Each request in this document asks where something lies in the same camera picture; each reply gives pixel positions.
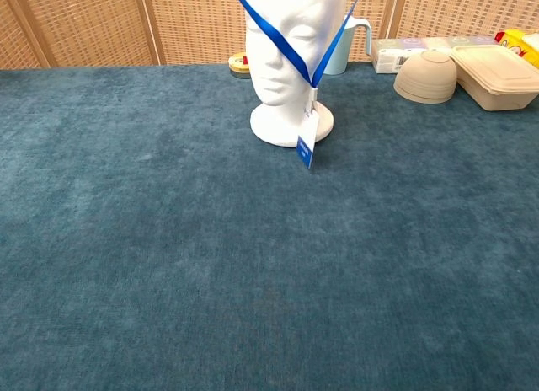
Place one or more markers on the white ID badge card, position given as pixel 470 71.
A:
pixel 308 138

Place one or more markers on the beige lidded lunch box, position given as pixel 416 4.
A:
pixel 492 77

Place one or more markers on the multicolour tissue pack bundle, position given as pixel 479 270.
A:
pixel 387 56

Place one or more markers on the blue carpet table cover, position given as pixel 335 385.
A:
pixel 168 239

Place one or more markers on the yellow tape roll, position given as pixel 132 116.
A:
pixel 238 66

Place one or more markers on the beige upturned bowl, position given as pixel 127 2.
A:
pixel 425 79

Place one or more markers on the yellow snack bag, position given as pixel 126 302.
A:
pixel 520 43

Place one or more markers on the white foam mannequin head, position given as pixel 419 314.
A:
pixel 273 83

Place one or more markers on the wicker folding screen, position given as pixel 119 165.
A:
pixel 84 24

